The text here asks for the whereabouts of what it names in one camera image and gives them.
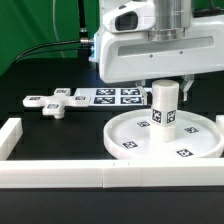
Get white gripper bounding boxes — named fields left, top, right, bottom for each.
left=97, top=0, right=224, bottom=104

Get white round table top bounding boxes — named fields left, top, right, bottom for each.
left=103, top=109, right=224, bottom=160

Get white cross-shaped table base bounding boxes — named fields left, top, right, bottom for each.
left=23, top=88, right=91, bottom=119

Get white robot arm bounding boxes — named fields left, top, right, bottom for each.
left=90, top=0, right=224, bottom=95

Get white right fence block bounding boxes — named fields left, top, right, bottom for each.
left=216, top=115, right=224, bottom=135

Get white fence block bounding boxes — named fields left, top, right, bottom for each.
left=0, top=118, right=23, bottom=161
left=216, top=115, right=224, bottom=135

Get white marker sheet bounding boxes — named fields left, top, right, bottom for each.
left=74, top=88, right=147, bottom=106

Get white front fence bar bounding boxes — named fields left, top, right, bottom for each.
left=0, top=158, right=224, bottom=188

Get white left fence block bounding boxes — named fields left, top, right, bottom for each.
left=0, top=118, right=23, bottom=161

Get black vertical cable connector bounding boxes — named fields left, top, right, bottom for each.
left=77, top=0, right=88, bottom=59

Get black cable upper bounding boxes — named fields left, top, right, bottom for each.
left=12, top=39, right=95, bottom=64

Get black cable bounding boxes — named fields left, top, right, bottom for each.
left=12, top=47, right=94, bottom=65
left=12, top=39, right=95, bottom=64

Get black cable lower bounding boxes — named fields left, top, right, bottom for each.
left=12, top=47, right=94, bottom=65

